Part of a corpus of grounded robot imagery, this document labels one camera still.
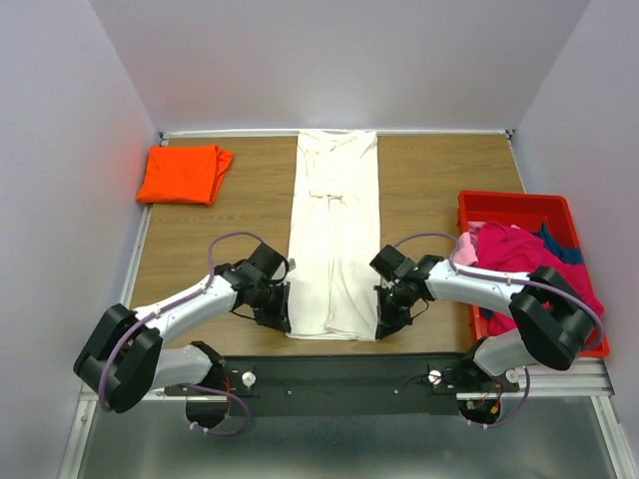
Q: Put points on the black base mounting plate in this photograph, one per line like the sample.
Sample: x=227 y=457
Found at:
x=343 y=385

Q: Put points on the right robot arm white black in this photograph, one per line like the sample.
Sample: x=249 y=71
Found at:
x=553 y=324

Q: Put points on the white t-shirt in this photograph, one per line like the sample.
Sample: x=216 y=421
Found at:
x=334 y=234

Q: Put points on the light pink t-shirt in bin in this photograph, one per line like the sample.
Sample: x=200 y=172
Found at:
x=465 y=252

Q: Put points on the magenta t-shirt in bin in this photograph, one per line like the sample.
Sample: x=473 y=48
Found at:
x=577 y=280

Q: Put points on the folded orange t-shirt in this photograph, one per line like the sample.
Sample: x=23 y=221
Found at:
x=184 y=175

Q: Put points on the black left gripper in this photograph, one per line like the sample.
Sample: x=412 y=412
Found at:
x=278 y=319

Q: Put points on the navy blue t-shirt in bin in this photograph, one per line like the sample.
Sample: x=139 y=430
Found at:
x=509 y=248

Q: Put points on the aluminium extrusion rail frame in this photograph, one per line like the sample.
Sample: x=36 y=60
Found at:
x=282 y=332

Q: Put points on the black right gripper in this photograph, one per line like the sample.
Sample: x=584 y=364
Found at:
x=387 y=321

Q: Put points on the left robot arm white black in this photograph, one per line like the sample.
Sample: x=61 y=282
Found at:
x=127 y=354

